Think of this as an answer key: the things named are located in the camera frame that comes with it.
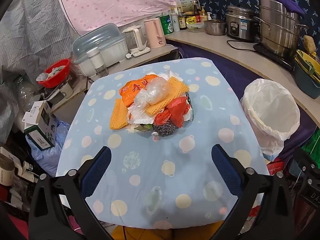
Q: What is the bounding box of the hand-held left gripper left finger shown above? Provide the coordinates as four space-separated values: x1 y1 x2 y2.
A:
29 146 113 240

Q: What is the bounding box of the red plastic basin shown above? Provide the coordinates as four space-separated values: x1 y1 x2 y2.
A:
44 58 71 88

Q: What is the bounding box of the white paper towel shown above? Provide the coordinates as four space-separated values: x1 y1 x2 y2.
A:
126 104 160 130

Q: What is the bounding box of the steel wool scrubber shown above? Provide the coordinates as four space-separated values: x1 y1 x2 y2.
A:
152 119 177 137

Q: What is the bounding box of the soy sauce bottle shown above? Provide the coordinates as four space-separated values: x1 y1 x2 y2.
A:
177 7 187 30

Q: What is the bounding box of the large steel steamer pot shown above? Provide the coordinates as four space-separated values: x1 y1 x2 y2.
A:
254 0 309 58

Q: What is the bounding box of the pink electric kettle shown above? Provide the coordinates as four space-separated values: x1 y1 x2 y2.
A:
144 18 166 48

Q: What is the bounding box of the grey patterned curtain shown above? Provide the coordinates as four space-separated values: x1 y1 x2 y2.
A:
0 0 80 143

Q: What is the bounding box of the black power cable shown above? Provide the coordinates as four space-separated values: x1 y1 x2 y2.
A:
226 39 257 53

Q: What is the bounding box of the white cylinder jar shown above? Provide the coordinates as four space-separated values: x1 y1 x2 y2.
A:
86 47 109 78

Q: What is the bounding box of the clear plastic bottle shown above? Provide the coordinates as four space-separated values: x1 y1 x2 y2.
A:
12 76 42 113

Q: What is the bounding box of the green plastic bag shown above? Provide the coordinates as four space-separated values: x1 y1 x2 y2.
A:
301 127 320 170

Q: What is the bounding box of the blue spotted tablecloth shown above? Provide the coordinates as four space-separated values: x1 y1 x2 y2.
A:
55 57 267 229

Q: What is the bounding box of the blue plastic basin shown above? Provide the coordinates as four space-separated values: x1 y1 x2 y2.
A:
294 61 320 99

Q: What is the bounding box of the small steel pot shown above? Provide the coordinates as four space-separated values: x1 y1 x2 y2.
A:
203 14 227 36

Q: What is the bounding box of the orange snack bag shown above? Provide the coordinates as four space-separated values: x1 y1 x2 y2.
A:
119 76 160 107

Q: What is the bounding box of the glass electric kettle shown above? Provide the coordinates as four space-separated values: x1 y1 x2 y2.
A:
122 26 151 57

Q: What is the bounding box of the white dish rack with lid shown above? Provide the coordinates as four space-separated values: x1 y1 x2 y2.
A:
72 23 127 77

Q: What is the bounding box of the purple cloth on steamer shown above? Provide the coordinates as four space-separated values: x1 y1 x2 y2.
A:
266 0 307 15

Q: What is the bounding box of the white thermos bottle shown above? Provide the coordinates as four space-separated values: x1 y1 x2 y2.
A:
170 12 180 32

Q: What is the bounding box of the red shopping bag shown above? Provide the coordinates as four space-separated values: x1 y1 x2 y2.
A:
266 160 285 178

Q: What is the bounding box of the brown loofah sponge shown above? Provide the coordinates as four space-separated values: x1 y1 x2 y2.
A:
303 35 317 54

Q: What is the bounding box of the green tin can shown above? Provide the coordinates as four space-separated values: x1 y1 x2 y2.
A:
155 14 174 35

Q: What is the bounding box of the white cardboard packet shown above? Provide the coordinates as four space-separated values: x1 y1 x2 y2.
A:
175 0 198 15

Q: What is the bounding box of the yellow drain basket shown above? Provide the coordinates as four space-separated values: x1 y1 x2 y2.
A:
296 50 320 70
294 56 320 83

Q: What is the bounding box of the beige wooden counter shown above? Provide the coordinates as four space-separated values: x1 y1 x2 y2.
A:
165 29 320 128

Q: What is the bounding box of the red plastic bag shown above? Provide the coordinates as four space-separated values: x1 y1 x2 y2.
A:
154 97 192 128

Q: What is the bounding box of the bin with white liner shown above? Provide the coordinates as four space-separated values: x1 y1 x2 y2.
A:
240 78 301 160

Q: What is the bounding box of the dark sauce bottle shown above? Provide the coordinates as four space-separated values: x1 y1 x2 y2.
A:
192 1 202 23

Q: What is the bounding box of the black induction cooker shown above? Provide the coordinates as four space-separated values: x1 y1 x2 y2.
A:
253 42 297 72

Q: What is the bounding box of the clear food container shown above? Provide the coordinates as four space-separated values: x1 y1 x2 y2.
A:
186 22 207 33

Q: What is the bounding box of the clear plastic bag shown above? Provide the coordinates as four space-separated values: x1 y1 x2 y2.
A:
134 77 173 105

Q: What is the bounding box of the white small pot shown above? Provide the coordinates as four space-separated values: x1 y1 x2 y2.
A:
45 81 74 105

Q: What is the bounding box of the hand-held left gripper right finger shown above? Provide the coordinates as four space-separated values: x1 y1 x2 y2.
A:
211 144 295 240

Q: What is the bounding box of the steel rice cooker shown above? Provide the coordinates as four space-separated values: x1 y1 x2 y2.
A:
225 5 259 43

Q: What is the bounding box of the green carton box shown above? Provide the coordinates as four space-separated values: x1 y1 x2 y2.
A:
135 124 153 133

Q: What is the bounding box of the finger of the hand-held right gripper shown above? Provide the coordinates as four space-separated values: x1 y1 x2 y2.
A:
293 146 317 173

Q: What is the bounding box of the yellow waffle cloth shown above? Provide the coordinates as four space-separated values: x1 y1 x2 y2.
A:
109 97 132 130
145 76 190 115

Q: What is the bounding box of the white plastic appliance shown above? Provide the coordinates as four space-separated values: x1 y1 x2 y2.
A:
0 146 35 187

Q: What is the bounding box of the purple counter skirt cloth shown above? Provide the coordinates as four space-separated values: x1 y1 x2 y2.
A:
172 40 320 165

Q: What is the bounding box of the white green cardboard box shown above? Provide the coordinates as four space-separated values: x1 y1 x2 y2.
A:
24 100 60 152

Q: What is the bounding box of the pink dotted sheet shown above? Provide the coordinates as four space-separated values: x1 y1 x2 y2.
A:
54 0 198 29

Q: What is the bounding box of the blue plastic bag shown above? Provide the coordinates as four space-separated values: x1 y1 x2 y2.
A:
25 120 72 178

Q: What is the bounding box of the white tissue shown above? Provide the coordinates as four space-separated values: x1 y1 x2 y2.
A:
146 69 184 83

